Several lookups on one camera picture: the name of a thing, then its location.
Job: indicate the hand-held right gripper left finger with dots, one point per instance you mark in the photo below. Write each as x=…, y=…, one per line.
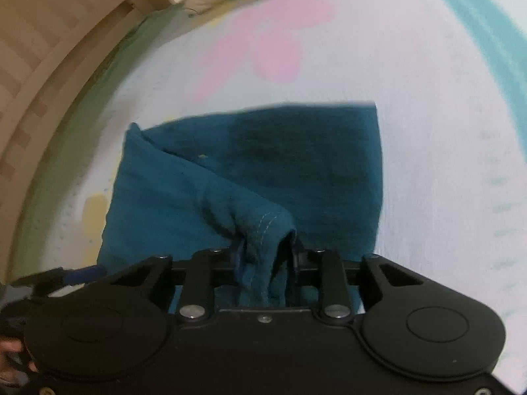
x=204, y=267

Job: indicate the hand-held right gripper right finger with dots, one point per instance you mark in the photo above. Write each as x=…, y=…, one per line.
x=331, y=267

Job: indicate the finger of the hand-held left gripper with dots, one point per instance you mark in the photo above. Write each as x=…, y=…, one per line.
x=82, y=275

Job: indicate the teal pants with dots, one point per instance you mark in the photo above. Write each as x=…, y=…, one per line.
x=263, y=173

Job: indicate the person's left hand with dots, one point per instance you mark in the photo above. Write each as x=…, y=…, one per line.
x=12, y=354

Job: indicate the pastel printed bed sheet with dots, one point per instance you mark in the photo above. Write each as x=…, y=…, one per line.
x=411, y=90

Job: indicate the wooden bed headboard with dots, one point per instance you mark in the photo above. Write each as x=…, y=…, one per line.
x=53, y=70

